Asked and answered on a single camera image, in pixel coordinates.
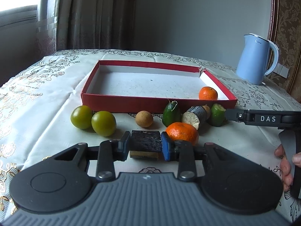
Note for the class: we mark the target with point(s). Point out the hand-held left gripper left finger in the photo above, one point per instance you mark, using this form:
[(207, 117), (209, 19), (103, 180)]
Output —
[(124, 144)]

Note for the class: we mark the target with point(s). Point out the person's right hand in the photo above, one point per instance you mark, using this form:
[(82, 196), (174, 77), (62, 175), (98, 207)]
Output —
[(286, 174)]

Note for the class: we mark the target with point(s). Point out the small orange tangerine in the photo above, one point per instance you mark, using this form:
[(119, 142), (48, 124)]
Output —
[(208, 93)]

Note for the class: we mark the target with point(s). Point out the whole green feijoa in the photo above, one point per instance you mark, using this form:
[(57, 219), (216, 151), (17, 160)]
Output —
[(171, 115)]

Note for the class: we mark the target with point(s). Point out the dark sugarcane piece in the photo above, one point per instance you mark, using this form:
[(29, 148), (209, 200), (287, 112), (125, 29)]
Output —
[(194, 119), (145, 141)]

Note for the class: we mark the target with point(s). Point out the grey brown curtain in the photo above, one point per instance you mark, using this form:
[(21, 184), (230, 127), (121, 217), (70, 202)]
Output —
[(94, 14)]

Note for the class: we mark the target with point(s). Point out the large orange tangerine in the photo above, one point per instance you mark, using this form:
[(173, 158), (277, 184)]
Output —
[(183, 131)]

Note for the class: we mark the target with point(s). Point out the brown longan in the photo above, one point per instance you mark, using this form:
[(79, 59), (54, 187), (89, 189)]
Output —
[(207, 109), (144, 119)]

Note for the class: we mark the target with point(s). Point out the wooden framed patterned headboard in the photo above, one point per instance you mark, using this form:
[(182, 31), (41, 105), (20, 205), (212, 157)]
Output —
[(288, 28)]

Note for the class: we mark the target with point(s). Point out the white wall outlet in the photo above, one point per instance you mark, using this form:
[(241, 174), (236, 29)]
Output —
[(282, 70)]

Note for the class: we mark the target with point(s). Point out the cut green feijoa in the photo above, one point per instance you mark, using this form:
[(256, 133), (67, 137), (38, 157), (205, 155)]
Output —
[(216, 115)]

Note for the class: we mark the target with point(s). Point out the light blue electric kettle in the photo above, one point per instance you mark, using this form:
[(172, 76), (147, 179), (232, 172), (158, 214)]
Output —
[(252, 58)]

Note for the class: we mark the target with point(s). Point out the red cardboard box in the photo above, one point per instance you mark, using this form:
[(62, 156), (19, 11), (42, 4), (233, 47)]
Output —
[(150, 82)]

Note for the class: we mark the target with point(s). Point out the green tomato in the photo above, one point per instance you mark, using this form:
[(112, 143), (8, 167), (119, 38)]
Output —
[(81, 116), (104, 123)]

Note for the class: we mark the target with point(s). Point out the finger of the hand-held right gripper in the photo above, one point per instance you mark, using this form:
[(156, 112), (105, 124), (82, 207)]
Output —
[(235, 115)]

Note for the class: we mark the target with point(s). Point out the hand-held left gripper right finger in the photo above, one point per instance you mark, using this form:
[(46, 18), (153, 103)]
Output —
[(166, 147)]

